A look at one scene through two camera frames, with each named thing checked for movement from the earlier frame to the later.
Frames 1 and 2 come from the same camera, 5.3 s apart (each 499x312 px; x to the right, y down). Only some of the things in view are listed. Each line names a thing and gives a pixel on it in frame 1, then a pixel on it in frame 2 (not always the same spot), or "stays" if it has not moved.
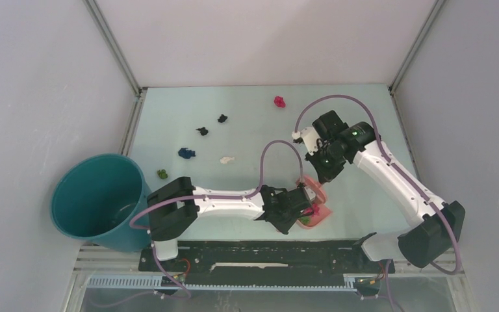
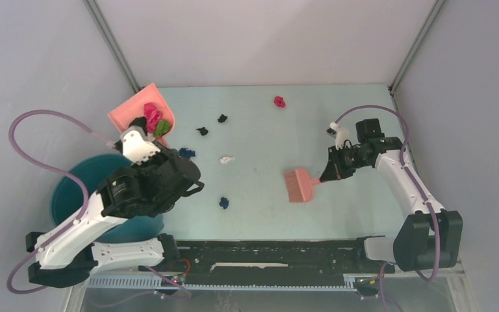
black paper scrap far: x=222 y=118 stays
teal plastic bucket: x=95 y=198 stays
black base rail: x=264 y=262 stays
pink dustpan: x=321 y=195 -> x=148 y=103
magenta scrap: x=314 y=210 -> x=153 y=116
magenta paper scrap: x=279 y=101 stays
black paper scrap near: x=203 y=130 stays
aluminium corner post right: x=416 y=45 stays
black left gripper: x=284 y=227 -> x=164 y=154
